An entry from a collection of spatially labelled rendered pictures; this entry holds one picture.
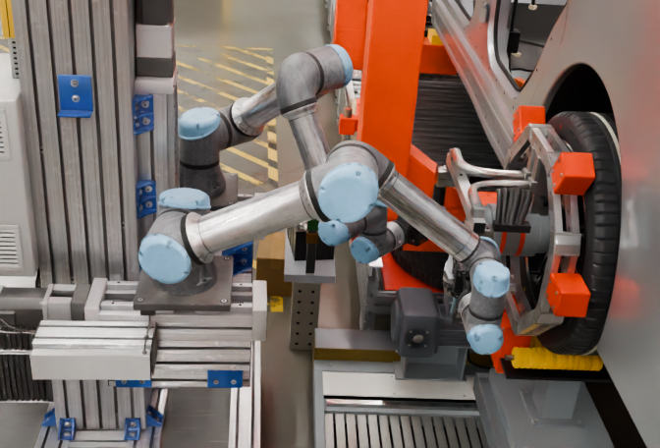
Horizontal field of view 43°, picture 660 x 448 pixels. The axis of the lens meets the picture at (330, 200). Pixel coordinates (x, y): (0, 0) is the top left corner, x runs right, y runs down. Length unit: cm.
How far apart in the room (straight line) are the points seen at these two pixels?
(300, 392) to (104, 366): 114
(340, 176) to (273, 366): 155
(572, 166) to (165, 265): 96
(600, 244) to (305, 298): 131
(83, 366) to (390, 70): 124
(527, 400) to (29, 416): 150
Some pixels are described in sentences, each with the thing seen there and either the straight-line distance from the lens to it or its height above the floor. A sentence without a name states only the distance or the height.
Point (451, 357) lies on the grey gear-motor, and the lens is 303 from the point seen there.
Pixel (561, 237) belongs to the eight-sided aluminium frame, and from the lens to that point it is 207.
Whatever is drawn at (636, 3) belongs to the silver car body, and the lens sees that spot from 199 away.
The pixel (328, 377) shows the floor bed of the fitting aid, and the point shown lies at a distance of 293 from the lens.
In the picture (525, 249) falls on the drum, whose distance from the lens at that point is 229.
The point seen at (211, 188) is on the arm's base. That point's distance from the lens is 242.
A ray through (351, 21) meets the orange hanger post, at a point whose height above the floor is 78.
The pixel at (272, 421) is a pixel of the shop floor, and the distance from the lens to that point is 287.
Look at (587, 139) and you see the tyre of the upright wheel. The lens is 216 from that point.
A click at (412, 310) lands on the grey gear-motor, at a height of 41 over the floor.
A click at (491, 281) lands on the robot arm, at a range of 179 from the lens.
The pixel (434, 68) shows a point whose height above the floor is 55.
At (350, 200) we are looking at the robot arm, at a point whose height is 117.
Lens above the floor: 191
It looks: 27 degrees down
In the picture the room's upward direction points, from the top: 4 degrees clockwise
